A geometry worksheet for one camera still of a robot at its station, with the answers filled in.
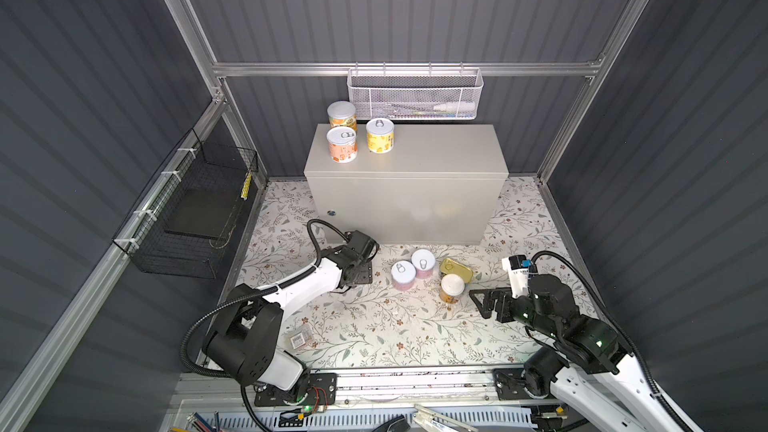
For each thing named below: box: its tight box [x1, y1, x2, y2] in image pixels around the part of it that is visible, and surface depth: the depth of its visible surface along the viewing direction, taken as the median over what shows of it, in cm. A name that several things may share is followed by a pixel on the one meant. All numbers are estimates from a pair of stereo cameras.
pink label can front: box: [391, 260, 417, 291], surface depth 91 cm
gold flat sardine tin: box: [440, 258, 474, 284], surface depth 93 cm
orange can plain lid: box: [440, 273, 465, 297], surface depth 86 cm
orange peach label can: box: [326, 126, 358, 164], surface depth 77 cm
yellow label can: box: [365, 117, 395, 154], surface depth 79 cm
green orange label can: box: [327, 100, 358, 132], surface depth 80 cm
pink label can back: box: [411, 248, 436, 279], surface depth 93 cm
